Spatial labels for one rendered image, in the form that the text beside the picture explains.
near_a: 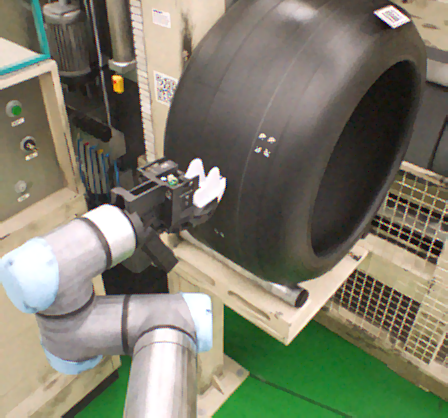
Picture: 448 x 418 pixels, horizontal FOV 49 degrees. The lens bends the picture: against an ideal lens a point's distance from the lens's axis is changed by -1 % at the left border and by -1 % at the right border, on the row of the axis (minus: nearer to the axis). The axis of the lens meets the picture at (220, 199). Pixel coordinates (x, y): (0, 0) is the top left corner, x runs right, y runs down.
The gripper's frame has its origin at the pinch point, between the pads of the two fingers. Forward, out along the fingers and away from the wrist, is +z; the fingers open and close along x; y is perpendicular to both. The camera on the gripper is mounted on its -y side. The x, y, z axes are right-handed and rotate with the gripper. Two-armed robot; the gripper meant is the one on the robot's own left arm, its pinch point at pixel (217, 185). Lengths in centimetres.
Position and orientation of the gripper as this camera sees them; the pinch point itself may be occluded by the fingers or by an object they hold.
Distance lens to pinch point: 79.2
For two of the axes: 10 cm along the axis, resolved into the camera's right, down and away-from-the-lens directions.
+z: 6.5, -3.9, 6.6
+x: -7.6, -4.1, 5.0
